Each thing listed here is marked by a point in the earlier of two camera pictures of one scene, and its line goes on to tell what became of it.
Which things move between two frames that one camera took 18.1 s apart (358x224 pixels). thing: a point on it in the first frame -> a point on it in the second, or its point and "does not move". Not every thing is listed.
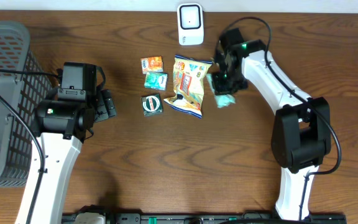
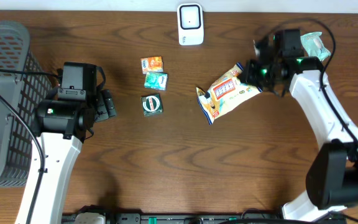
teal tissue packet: (156, 81) does not move
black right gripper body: (227, 82) -> (261, 74)
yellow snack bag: (189, 76) -> (225, 93)
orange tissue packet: (153, 64) does not move
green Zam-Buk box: (151, 104) does not move
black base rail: (121, 218) does not move
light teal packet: (221, 100) -> (314, 45)
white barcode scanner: (190, 22) does not move
